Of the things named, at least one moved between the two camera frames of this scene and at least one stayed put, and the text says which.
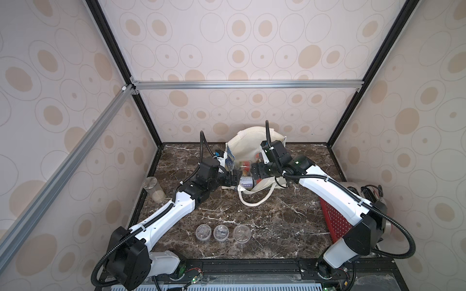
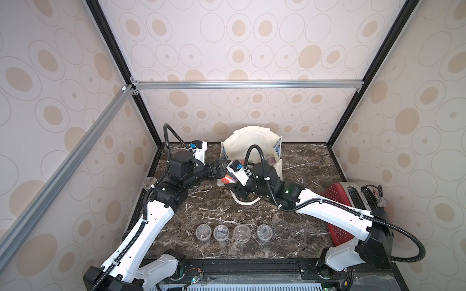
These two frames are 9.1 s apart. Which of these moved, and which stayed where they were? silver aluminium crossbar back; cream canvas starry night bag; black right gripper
Moved: black right gripper; cream canvas starry night bag
Stayed: silver aluminium crossbar back
